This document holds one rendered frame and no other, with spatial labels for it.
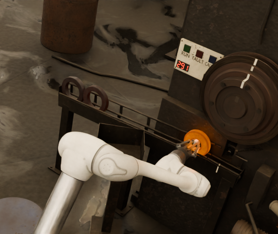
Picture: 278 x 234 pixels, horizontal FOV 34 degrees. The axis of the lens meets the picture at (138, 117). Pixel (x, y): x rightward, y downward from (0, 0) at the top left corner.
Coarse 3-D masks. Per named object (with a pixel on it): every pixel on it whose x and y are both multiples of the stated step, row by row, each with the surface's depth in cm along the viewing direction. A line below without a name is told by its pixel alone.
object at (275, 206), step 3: (273, 201) 232; (276, 201) 232; (270, 204) 232; (273, 204) 231; (276, 204) 231; (270, 207) 232; (273, 207) 231; (276, 207) 229; (273, 210) 230; (276, 210) 229; (276, 213) 228
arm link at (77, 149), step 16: (64, 144) 183; (80, 144) 180; (96, 144) 179; (64, 160) 181; (80, 160) 178; (64, 176) 181; (80, 176) 180; (64, 192) 180; (48, 208) 181; (64, 208) 180; (48, 224) 179
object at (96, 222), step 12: (108, 132) 262; (120, 132) 261; (132, 132) 261; (120, 144) 265; (132, 144) 266; (144, 144) 248; (108, 192) 275; (108, 204) 273; (96, 216) 295; (108, 216) 278; (96, 228) 286; (108, 228) 284; (120, 228) 290
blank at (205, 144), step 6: (192, 132) 251; (198, 132) 249; (186, 138) 256; (192, 138) 253; (198, 138) 251; (204, 138) 248; (204, 144) 250; (210, 144) 251; (198, 150) 254; (204, 150) 251
